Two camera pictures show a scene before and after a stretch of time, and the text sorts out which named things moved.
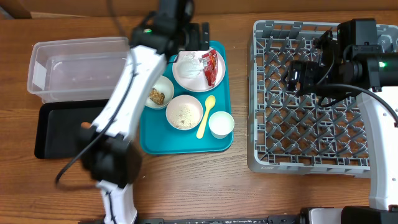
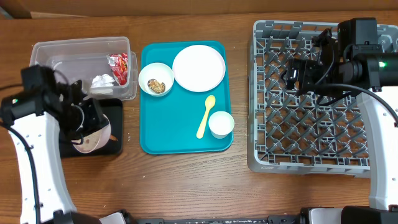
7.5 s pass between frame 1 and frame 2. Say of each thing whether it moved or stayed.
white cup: stayed
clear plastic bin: stayed
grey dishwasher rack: stayed
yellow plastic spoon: stayed
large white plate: stayed
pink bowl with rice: moved
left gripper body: moved
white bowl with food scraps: moved
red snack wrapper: moved
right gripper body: stayed
